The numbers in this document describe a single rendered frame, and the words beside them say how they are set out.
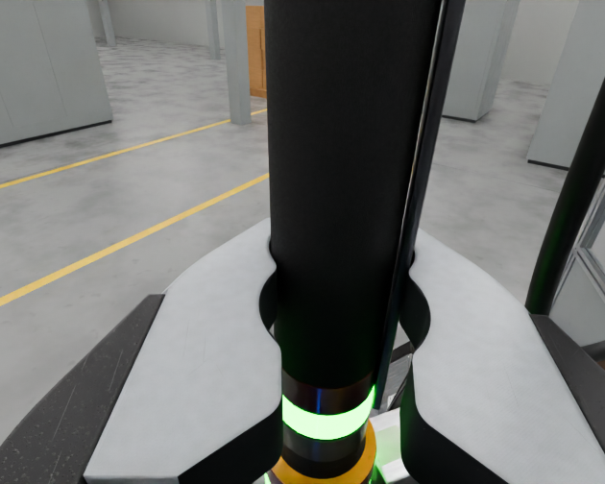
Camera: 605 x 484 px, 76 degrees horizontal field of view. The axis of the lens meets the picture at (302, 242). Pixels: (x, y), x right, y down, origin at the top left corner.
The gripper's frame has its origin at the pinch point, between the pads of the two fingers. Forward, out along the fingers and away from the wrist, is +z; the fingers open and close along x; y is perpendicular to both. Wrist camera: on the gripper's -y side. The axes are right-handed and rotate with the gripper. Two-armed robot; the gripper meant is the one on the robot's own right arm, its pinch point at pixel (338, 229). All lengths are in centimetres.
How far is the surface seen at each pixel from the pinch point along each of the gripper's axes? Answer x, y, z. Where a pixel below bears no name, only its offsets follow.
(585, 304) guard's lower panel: 88, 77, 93
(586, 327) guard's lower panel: 87, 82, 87
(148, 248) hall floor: -137, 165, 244
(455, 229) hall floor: 121, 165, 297
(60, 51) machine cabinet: -359, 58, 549
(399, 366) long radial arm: 16, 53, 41
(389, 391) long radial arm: 14, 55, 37
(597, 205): 91, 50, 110
